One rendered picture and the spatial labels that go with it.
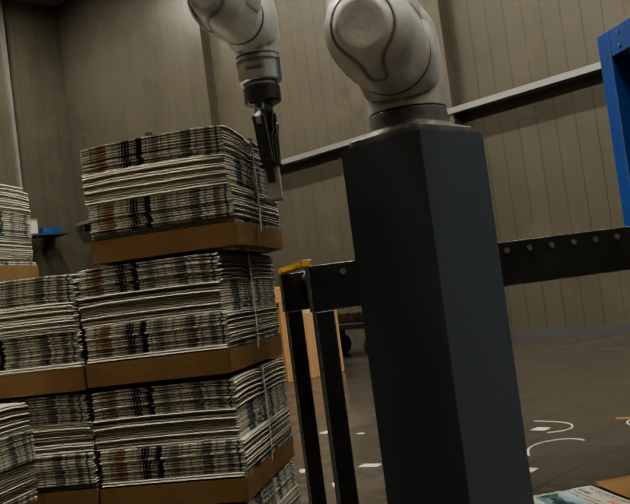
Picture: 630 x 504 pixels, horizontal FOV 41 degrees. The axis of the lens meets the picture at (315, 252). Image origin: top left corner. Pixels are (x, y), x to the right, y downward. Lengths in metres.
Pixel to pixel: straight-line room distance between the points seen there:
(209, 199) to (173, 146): 0.12
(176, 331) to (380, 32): 0.64
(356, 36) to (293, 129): 9.26
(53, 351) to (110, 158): 0.38
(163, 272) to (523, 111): 7.15
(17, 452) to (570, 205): 7.04
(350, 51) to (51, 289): 0.72
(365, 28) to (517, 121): 7.19
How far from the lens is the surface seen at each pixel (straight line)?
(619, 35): 3.31
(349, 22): 1.40
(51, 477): 1.71
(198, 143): 1.57
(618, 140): 3.32
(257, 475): 1.63
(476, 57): 8.89
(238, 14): 1.58
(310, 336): 7.22
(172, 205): 1.57
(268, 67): 1.71
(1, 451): 1.61
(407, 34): 1.42
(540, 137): 8.40
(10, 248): 2.03
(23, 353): 1.71
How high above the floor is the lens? 0.73
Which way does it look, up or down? 3 degrees up
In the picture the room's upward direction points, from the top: 7 degrees counter-clockwise
